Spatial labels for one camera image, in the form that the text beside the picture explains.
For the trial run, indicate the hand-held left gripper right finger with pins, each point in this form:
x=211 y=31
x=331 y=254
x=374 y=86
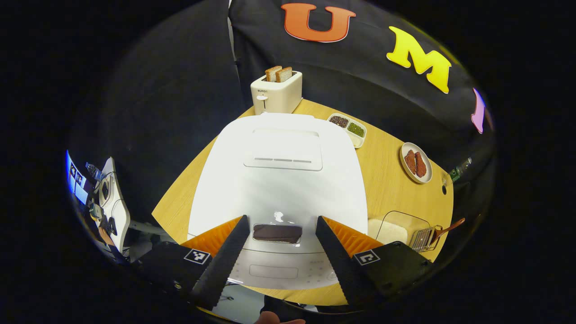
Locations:
x=337 y=261

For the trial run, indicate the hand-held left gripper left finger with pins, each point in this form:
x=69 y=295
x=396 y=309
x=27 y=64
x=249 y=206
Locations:
x=227 y=261

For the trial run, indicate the white rice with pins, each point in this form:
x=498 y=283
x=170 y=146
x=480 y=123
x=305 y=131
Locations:
x=389 y=231

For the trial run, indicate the white rice cooker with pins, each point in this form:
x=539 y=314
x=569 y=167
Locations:
x=279 y=189

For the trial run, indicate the clear rice container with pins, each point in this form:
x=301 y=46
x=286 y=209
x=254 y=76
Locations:
x=418 y=222

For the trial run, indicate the brown wooden spoon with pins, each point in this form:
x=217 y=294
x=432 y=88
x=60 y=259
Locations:
x=450 y=226

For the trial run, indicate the white side desk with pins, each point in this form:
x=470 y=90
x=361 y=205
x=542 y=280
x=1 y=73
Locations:
x=119 y=216

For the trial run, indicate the round white plate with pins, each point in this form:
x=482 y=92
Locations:
x=427 y=177

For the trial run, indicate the brown meat piece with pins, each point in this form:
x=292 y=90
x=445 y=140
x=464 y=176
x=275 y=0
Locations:
x=410 y=162
x=420 y=164

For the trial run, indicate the divided tray of beans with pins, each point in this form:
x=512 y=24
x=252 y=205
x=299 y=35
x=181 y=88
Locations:
x=346 y=128

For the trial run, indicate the green glass bottle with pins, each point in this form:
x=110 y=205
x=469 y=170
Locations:
x=459 y=171

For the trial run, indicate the white toaster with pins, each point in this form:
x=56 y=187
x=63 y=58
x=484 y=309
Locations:
x=276 y=99

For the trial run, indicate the blue lit screen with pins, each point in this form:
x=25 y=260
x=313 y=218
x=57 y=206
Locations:
x=74 y=180

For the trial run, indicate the black backdrop cloth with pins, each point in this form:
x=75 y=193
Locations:
x=180 y=90

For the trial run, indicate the toast slice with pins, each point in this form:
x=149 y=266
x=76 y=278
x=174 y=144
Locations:
x=272 y=74
x=283 y=74

